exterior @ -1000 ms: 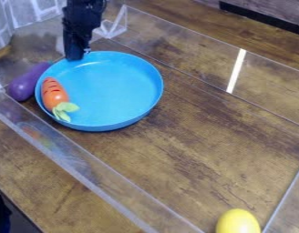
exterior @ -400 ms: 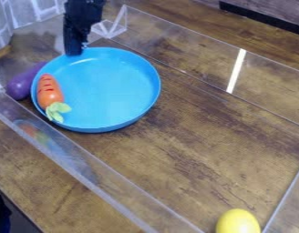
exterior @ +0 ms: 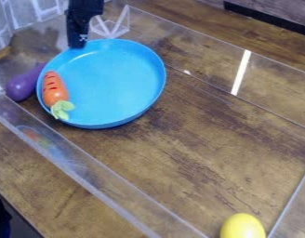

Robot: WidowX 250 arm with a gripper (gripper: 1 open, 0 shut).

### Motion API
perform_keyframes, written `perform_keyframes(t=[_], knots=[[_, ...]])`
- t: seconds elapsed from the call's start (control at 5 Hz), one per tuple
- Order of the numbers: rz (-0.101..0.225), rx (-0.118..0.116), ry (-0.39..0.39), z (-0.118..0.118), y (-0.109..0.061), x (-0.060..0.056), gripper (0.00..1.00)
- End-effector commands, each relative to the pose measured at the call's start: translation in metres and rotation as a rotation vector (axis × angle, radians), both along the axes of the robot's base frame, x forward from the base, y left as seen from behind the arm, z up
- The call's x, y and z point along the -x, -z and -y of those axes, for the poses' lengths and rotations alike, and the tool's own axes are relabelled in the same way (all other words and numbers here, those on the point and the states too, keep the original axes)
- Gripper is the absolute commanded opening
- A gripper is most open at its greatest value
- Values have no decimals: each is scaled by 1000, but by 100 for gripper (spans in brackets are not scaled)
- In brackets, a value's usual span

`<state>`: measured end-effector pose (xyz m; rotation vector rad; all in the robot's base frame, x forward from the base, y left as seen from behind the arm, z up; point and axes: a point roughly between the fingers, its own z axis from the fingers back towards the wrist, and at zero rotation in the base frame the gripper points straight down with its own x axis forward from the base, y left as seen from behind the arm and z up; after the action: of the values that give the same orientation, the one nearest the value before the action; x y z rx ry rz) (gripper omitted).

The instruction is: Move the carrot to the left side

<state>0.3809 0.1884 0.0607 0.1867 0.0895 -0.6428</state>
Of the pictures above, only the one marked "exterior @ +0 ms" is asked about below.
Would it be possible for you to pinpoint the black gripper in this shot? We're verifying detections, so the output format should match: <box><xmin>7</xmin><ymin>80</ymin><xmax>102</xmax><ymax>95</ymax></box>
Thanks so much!
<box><xmin>64</xmin><ymin>0</ymin><xmax>103</xmax><ymax>48</ymax></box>

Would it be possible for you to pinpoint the blue plastic plate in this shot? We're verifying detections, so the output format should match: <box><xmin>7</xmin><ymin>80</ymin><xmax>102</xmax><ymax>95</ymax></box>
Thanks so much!
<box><xmin>43</xmin><ymin>39</ymin><xmax>166</xmax><ymax>129</ymax></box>

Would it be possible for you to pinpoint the orange toy carrot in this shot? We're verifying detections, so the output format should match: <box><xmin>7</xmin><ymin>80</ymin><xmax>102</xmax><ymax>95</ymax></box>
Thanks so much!
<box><xmin>42</xmin><ymin>71</ymin><xmax>74</xmax><ymax>121</ymax></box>

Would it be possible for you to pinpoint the white patterned curtain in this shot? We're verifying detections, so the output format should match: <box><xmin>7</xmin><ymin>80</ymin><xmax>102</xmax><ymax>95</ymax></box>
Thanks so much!
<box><xmin>0</xmin><ymin>0</ymin><xmax>67</xmax><ymax>51</ymax></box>

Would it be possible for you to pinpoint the purple toy eggplant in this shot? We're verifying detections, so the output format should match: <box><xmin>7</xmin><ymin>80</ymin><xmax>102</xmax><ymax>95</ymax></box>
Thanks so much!
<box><xmin>6</xmin><ymin>62</ymin><xmax>46</xmax><ymax>101</ymax></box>

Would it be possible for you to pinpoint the yellow toy lemon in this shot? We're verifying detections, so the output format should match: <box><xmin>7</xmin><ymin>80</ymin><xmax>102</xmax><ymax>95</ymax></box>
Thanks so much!
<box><xmin>219</xmin><ymin>213</ymin><xmax>266</xmax><ymax>238</ymax></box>

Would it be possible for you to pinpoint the clear acrylic enclosure wall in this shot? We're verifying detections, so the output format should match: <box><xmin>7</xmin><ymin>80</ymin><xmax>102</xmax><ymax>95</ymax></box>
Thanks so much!
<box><xmin>0</xmin><ymin>0</ymin><xmax>305</xmax><ymax>238</ymax></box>

